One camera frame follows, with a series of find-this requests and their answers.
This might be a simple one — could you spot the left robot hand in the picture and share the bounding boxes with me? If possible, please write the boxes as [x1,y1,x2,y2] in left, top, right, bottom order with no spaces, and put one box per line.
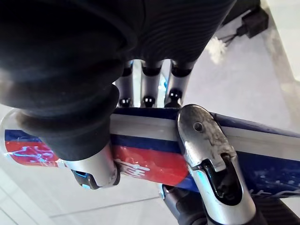
[161,104,300,225]

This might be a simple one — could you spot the thin black adapter cable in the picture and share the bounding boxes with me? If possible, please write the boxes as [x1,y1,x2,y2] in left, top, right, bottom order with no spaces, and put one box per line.
[221,30,243,44]

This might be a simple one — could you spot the blue red white toothpaste tube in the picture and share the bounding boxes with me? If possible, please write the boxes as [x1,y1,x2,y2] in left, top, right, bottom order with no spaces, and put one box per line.
[0,107,300,200]

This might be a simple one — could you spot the black power adapter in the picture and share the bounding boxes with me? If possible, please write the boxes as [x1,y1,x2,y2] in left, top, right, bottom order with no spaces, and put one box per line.
[236,6,270,39]

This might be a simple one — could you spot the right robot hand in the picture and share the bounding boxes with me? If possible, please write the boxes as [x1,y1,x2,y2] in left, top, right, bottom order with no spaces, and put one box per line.
[0,0,238,190]

